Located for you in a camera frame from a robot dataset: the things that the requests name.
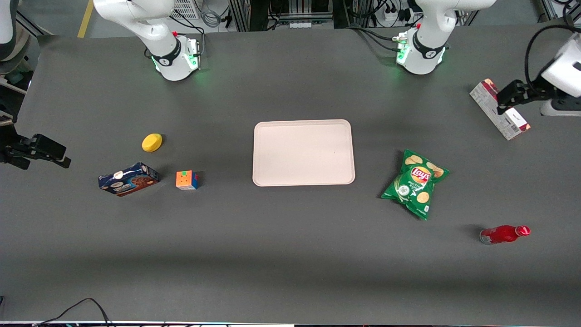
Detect aluminium frame rack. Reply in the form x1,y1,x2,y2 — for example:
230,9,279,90
228,0,335,32

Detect white power strip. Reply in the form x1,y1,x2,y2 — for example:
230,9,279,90
374,0,414,24

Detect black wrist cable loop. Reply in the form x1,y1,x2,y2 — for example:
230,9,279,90
524,24,578,88

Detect black cable at table edge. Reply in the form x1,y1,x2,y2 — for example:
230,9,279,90
35,297,112,327

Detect green Lay's chips bag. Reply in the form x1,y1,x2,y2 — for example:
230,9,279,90
380,149,450,221

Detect colourful puzzle cube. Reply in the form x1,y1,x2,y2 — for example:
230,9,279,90
176,170,199,191

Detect red bottle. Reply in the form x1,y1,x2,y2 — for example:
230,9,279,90
479,225,531,245

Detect cream plastic tray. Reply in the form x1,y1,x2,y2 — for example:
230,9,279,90
252,119,356,187

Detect grey coiled cable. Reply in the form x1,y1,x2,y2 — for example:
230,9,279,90
199,0,224,29

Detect red cookie box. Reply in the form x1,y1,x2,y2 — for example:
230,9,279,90
469,78,531,141

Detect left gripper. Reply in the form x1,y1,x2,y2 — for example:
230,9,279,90
497,78,557,115

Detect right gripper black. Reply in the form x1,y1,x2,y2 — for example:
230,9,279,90
0,134,72,170

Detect yellow oval object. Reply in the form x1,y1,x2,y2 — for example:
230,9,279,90
141,133,163,153

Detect white perforated box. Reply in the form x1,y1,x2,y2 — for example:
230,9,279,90
170,0,201,20

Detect black cable at right base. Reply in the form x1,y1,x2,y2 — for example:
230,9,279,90
144,14,207,60

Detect black cables at left base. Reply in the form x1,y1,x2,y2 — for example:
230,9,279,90
347,25,409,54

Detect blue cookie box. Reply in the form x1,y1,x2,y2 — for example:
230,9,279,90
98,162,160,197

